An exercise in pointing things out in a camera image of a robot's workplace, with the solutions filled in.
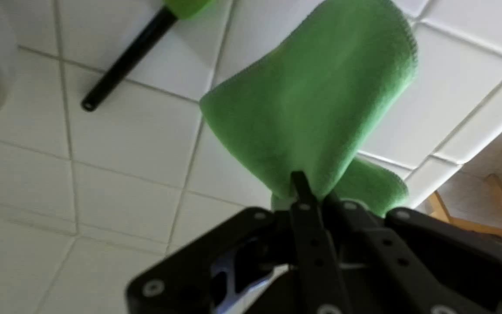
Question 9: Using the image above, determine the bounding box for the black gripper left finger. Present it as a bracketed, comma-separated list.
[126, 168, 345, 314]

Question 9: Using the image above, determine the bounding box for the green microfibre cloth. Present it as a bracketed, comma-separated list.
[199, 0, 420, 217]

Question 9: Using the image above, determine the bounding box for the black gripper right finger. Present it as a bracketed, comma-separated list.
[323, 198, 502, 314]

